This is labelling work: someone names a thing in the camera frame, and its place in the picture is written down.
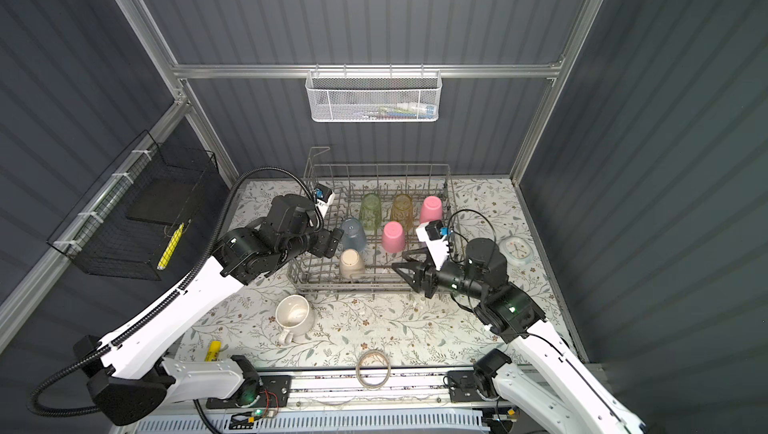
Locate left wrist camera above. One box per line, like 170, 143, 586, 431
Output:
313, 183, 335, 217

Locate pink cup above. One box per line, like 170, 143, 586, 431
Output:
419, 196, 443, 224
381, 221, 406, 254

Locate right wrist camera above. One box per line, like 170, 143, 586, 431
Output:
416, 220, 451, 271

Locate beige cup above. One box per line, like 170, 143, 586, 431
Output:
339, 249, 366, 280

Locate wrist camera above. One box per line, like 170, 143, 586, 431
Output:
416, 220, 451, 271
313, 183, 335, 217

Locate yellow marker in basket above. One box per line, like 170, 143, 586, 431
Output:
156, 223, 185, 271

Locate pink cup front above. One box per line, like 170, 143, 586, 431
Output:
419, 196, 443, 224

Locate grey wire dish rack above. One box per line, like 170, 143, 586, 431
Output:
288, 147, 455, 294

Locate white ceramic mug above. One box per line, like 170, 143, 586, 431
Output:
275, 294, 316, 346

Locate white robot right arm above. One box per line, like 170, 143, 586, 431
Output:
392, 238, 647, 433

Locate blue glass tumbler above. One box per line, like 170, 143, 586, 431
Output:
340, 218, 367, 253

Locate green glass tumbler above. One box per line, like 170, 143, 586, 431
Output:
358, 193, 382, 232

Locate white round clock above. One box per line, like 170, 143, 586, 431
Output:
499, 235, 535, 266

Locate items in white basket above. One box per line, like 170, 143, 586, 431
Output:
354, 102, 438, 121

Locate white mesh wall basket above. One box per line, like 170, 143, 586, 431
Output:
305, 69, 443, 123

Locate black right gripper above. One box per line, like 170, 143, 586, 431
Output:
393, 245, 485, 301

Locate black wire wall basket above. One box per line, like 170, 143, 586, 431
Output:
48, 136, 226, 281

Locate yellow marker on table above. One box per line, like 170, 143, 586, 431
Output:
204, 340, 222, 362

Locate yellow glass tumbler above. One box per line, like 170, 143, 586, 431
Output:
390, 193, 414, 232

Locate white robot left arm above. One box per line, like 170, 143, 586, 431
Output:
84, 185, 343, 426

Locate clear tape roll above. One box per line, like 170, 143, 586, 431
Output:
355, 349, 392, 390

